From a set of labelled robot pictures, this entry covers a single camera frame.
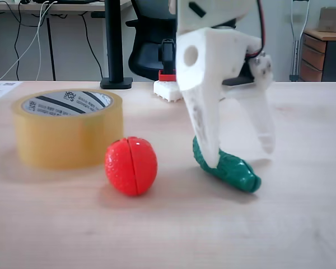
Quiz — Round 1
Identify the cardboard box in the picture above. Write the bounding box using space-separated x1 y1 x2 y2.
316 7 336 33

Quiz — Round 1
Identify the grey metal crutch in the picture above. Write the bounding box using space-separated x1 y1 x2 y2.
289 0 312 82

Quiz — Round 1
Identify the black office chair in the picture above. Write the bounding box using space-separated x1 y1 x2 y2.
125 0 237 82

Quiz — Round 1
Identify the wooden drawer cabinet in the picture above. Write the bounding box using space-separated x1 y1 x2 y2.
299 27 336 82

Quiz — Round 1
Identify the red toy tomato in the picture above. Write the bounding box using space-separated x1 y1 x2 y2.
104 136 158 197

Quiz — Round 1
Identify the black monitor stand pole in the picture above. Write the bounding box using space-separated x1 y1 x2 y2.
100 0 134 90

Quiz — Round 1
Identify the black cable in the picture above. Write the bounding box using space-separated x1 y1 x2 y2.
5 2 26 81
80 12 105 81

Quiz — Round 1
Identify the white paper sheet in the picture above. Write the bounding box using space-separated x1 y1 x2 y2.
0 81 24 100

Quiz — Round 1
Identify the white desk with black legs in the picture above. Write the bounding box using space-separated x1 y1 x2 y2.
0 0 133 82

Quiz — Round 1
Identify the white cable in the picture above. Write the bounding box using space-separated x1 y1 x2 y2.
0 0 58 81

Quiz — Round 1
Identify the clear packing tape roll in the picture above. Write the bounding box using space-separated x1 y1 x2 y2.
11 89 125 171

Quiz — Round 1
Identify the green toy cucumber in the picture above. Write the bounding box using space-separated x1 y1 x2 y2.
192 135 262 194

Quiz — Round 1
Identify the red gripper servo cable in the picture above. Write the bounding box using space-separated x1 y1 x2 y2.
255 0 267 54

